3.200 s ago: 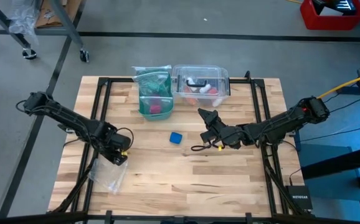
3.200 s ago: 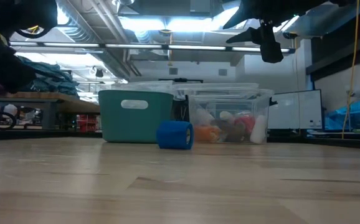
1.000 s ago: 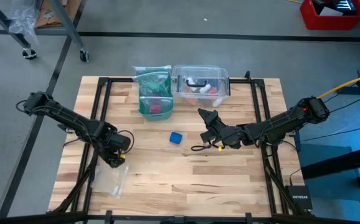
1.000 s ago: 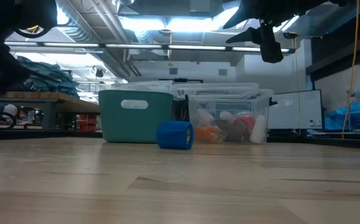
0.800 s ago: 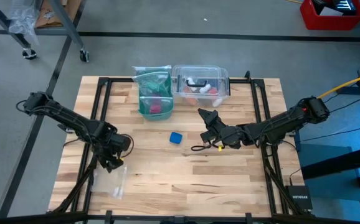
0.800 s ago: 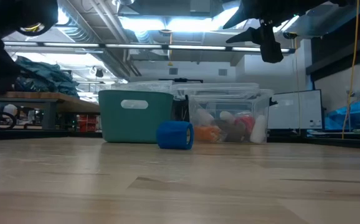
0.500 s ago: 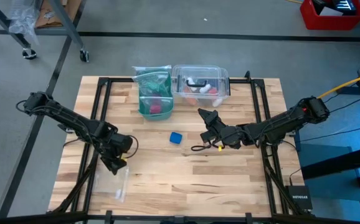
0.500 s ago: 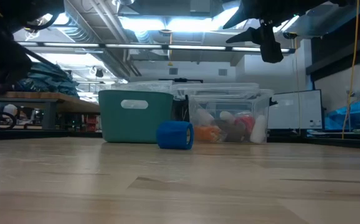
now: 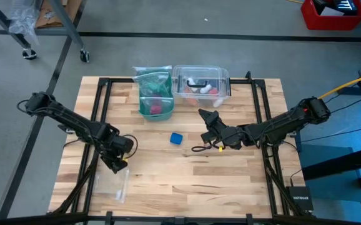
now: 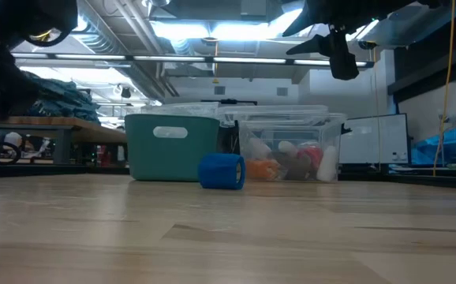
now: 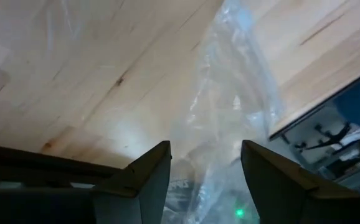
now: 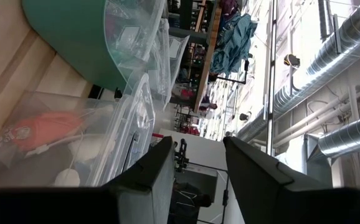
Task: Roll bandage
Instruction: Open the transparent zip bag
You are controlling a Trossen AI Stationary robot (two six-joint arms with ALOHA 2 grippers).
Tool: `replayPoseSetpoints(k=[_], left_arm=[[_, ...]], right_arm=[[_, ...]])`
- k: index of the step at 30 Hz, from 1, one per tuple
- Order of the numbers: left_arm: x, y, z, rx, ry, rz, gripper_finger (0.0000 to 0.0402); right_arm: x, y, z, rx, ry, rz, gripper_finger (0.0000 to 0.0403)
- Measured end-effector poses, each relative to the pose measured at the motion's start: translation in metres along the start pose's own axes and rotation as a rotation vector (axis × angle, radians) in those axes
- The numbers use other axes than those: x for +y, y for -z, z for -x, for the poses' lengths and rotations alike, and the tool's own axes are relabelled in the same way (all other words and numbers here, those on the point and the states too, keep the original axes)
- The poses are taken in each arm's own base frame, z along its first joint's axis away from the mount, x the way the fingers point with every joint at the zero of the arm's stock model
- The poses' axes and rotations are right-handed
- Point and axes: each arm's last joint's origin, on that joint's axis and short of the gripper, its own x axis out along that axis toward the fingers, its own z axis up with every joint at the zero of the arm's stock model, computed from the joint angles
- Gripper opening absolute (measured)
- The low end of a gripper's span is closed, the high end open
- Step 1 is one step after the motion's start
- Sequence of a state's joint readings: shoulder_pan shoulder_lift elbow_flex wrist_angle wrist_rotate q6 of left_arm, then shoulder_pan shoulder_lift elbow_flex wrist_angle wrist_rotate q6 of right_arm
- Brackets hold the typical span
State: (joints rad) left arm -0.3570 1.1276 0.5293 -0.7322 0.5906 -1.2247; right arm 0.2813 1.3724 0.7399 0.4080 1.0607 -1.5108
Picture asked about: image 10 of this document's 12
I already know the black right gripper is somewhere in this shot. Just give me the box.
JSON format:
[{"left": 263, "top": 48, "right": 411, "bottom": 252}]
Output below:
[{"left": 282, "top": 0, "right": 391, "bottom": 81}]

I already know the blue bandage roll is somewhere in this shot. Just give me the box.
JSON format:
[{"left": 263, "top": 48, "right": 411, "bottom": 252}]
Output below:
[{"left": 197, "top": 152, "right": 247, "bottom": 191}]

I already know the short white bandage roll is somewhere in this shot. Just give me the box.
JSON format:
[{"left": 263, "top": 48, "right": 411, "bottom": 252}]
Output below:
[
  {"left": 278, "top": 140, "right": 297, "bottom": 154},
  {"left": 247, "top": 136, "right": 271, "bottom": 161}
]

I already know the red bandage roll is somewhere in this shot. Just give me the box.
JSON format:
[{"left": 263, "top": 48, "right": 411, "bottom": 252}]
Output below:
[{"left": 297, "top": 144, "right": 325, "bottom": 169}]

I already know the long white bandage roll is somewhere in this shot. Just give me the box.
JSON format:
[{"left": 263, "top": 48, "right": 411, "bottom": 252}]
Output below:
[{"left": 316, "top": 145, "right": 339, "bottom": 183}]

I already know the dark brown bandage roll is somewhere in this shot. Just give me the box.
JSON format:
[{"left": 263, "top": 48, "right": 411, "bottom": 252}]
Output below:
[{"left": 271, "top": 149, "right": 312, "bottom": 181}]

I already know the orange bandage roll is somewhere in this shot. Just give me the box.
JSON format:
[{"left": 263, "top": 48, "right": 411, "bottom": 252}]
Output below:
[{"left": 245, "top": 158, "right": 282, "bottom": 181}]

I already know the wooden workbench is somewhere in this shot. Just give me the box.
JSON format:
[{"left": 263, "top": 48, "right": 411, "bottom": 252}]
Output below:
[{"left": 0, "top": 114, "right": 129, "bottom": 166}]

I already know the teal cloth pile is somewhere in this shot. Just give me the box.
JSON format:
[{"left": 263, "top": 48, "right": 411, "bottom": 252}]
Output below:
[{"left": 26, "top": 73, "right": 102, "bottom": 123}]

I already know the clear plastic storage box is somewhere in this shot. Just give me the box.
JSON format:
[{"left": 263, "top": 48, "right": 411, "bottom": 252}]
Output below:
[{"left": 216, "top": 104, "right": 352, "bottom": 184}]

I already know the thin black bar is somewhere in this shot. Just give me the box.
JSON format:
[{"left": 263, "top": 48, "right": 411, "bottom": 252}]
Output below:
[{"left": 200, "top": 98, "right": 259, "bottom": 107}]

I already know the white board panel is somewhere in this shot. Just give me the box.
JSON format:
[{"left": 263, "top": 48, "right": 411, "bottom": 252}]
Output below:
[{"left": 338, "top": 113, "right": 409, "bottom": 166}]

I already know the black shelf beam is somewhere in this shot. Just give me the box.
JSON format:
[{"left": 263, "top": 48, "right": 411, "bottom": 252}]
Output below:
[{"left": 387, "top": 37, "right": 456, "bottom": 104}]

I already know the red parts organizer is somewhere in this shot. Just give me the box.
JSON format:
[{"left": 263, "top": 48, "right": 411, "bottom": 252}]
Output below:
[{"left": 98, "top": 144, "right": 125, "bottom": 168}]

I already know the teal plastic bin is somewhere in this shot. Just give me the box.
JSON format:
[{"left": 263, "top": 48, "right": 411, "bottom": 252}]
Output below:
[{"left": 124, "top": 113, "right": 221, "bottom": 182}]

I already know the black yellow cord reel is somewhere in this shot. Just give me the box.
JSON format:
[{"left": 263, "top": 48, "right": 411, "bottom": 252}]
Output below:
[{"left": 29, "top": 29, "right": 52, "bottom": 42}]

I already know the black light bar rail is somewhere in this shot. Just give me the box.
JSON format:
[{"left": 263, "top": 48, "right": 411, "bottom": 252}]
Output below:
[{"left": 10, "top": 50, "right": 375, "bottom": 69}]

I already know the yellow cable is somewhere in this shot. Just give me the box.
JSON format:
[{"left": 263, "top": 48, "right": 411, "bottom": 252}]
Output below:
[{"left": 432, "top": 0, "right": 456, "bottom": 178}]

